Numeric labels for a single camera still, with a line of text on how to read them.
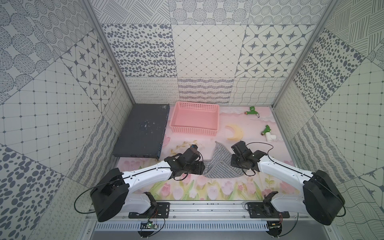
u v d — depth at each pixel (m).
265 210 0.66
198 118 1.12
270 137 0.99
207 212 0.74
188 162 0.63
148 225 0.70
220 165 0.88
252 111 1.17
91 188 0.39
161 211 0.73
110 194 0.41
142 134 1.00
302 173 0.46
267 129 1.04
